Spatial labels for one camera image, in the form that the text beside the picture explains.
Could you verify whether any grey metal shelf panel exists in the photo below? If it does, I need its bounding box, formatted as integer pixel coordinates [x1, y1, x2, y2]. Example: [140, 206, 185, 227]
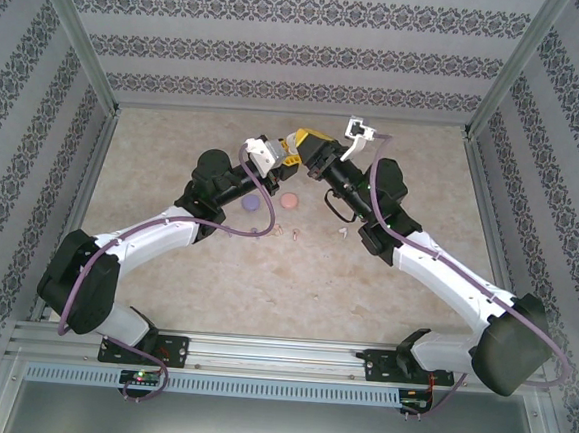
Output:
[0, 353, 572, 433]

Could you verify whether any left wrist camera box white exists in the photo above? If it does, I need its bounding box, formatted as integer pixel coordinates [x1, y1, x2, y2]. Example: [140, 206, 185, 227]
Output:
[242, 136, 287, 177]

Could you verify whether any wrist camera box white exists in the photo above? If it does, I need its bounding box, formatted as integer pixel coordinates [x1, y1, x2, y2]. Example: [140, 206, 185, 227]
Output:
[340, 113, 381, 165]
[242, 136, 287, 177]

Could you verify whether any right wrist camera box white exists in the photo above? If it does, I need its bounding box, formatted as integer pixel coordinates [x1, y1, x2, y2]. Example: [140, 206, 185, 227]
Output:
[340, 113, 381, 165]

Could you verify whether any left aluminium side rail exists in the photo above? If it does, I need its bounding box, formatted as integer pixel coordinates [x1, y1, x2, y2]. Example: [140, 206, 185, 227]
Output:
[27, 106, 121, 328]

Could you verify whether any aluminium side rail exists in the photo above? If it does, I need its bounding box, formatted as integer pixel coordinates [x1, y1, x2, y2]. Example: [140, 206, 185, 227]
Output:
[27, 106, 121, 328]
[447, 134, 545, 357]

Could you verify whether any right aluminium side rail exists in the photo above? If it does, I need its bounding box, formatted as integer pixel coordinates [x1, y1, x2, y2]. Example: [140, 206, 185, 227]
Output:
[447, 134, 545, 357]

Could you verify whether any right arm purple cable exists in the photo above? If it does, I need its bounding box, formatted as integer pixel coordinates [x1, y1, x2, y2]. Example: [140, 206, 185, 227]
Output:
[351, 132, 579, 433]

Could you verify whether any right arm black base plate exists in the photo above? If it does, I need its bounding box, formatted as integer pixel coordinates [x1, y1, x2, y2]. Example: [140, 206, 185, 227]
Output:
[362, 347, 458, 390]

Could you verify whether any aluminium mounting rail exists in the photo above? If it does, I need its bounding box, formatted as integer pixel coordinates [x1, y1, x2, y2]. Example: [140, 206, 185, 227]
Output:
[5, 318, 553, 398]

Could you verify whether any left aluminium frame post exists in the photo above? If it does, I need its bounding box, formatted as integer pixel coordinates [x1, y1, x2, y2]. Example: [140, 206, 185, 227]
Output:
[19, 0, 130, 114]

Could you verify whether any aluminium frame post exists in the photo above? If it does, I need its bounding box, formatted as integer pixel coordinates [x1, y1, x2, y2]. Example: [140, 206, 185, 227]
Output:
[19, 0, 130, 114]
[463, 0, 573, 147]

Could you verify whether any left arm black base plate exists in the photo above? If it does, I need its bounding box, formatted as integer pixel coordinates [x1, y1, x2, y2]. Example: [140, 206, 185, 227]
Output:
[97, 329, 192, 370]

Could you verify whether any right aluminium frame post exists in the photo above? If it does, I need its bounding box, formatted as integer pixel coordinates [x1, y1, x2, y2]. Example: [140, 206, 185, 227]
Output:
[463, 0, 573, 147]

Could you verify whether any grey slotted cable duct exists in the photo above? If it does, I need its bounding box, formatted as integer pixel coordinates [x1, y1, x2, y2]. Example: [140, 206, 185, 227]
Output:
[23, 359, 402, 411]

